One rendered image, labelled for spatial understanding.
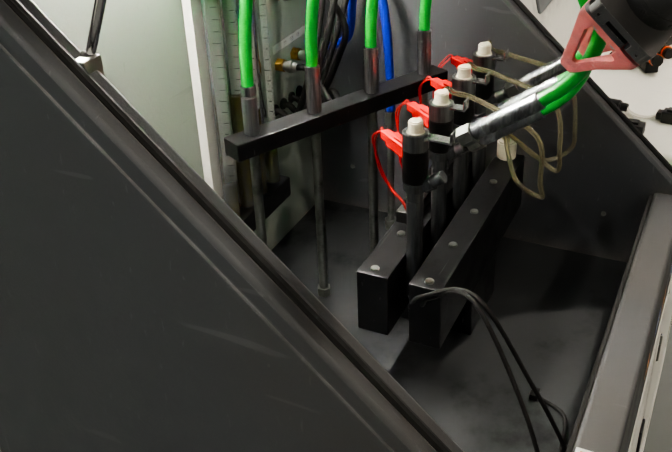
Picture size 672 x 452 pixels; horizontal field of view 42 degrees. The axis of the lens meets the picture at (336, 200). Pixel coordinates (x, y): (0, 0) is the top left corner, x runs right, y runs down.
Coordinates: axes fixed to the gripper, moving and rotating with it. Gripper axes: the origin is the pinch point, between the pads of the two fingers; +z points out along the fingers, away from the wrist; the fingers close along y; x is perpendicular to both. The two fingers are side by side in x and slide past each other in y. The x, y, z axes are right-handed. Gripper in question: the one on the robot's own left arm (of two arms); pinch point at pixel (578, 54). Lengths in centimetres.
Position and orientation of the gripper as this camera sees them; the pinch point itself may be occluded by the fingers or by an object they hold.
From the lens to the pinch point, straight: 83.7
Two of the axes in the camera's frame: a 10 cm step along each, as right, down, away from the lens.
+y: -6.0, 5.8, -5.5
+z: -4.3, 3.5, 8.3
